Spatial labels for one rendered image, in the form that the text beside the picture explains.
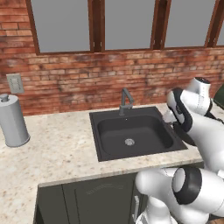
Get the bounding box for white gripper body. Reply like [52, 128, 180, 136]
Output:
[161, 108, 177, 123]

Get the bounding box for black kitchen sink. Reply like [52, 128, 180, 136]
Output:
[88, 106, 188, 163]

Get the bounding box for dark grey tap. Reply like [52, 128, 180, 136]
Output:
[118, 87, 136, 116]

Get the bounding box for dark green object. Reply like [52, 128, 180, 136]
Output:
[213, 83, 224, 110]

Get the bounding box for dark green cupboard door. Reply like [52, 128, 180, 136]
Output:
[61, 173, 138, 224]

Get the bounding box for grey paper towel roll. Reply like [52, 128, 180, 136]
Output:
[0, 93, 32, 148]

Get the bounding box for silver cupboard handle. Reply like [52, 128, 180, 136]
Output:
[133, 195, 141, 221]

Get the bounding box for grey wall socket plate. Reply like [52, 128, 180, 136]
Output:
[5, 73, 25, 95]

